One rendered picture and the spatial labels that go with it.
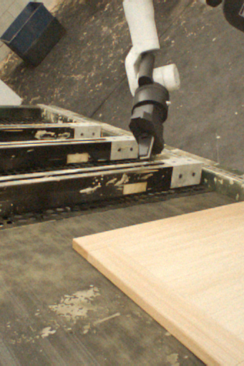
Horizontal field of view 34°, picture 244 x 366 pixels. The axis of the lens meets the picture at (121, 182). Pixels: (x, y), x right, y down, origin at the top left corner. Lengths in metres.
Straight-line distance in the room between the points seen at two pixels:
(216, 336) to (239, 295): 0.12
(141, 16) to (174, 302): 0.69
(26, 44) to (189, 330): 4.58
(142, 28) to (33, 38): 4.00
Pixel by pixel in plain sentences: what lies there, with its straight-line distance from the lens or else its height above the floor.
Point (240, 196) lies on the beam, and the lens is 1.17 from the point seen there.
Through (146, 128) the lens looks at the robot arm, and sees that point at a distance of 0.89.
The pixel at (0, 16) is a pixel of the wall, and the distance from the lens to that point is 5.95.
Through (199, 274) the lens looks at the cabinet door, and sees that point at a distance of 0.72.
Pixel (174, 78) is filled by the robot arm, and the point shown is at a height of 1.25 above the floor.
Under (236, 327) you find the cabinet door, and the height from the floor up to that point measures 1.28.
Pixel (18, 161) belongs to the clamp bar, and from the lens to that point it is 1.24.
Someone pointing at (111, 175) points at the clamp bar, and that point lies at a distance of 1.02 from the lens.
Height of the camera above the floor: 1.83
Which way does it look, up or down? 41 degrees down
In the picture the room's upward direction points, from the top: 49 degrees counter-clockwise
